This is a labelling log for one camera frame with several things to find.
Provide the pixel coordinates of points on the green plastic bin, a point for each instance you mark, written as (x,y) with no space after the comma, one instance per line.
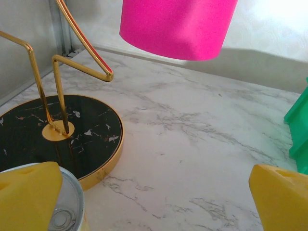
(300,125)

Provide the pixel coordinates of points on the tin can with yellow label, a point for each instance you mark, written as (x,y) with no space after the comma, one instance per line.
(69,197)

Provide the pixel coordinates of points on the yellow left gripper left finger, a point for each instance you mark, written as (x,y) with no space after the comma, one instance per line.
(26,197)

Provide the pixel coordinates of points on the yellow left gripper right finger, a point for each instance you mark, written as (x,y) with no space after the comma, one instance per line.
(284,202)

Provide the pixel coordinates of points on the pink plastic wine glass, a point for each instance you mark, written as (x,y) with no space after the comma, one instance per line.
(175,29)

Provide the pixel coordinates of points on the aluminium frame post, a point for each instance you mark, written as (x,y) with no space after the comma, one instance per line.
(60,29)

